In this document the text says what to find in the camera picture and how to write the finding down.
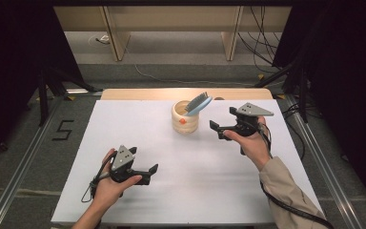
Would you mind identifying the black tripod stand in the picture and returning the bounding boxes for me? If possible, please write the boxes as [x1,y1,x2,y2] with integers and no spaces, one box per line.
[37,66,103,128]
[254,62,310,124]

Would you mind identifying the metal floor rail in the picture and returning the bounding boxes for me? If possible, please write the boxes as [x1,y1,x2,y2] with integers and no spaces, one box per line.
[0,94,65,229]
[285,94,363,229]

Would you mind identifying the left hand-held gripper black cable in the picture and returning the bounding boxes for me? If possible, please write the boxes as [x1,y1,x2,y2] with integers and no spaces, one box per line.
[80,152,117,204]

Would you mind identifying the beige wooden desk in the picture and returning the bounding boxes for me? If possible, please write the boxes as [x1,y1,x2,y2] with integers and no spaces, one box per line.
[52,6,292,62]

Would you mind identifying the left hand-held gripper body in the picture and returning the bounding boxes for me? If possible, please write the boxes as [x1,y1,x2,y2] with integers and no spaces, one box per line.
[109,144,152,186]

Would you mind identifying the right hand-held gripper black cable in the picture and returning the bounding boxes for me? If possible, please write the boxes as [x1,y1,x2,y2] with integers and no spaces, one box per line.
[256,122,336,229]

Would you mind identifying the person's right hand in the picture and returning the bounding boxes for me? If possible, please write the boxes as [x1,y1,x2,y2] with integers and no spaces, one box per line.
[222,115,273,173]

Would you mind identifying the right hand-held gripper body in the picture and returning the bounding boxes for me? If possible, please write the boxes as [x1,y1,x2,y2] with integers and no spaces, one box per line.
[216,101,275,156]

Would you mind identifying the bundle of black cables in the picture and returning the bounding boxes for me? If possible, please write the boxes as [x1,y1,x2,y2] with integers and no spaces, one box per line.
[237,6,288,74]

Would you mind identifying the cream ribbed cup holder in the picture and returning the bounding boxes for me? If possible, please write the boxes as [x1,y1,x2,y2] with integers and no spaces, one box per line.
[171,99,200,135]

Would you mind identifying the person's left hand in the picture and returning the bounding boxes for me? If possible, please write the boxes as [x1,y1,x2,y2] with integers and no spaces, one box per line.
[90,147,143,212]

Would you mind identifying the black floor cables beside table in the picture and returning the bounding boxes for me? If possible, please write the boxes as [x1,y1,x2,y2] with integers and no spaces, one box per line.
[282,101,308,160]

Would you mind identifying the hand-held gripper black cable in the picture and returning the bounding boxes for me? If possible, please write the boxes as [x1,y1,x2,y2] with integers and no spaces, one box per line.
[256,122,336,229]
[80,152,117,204]

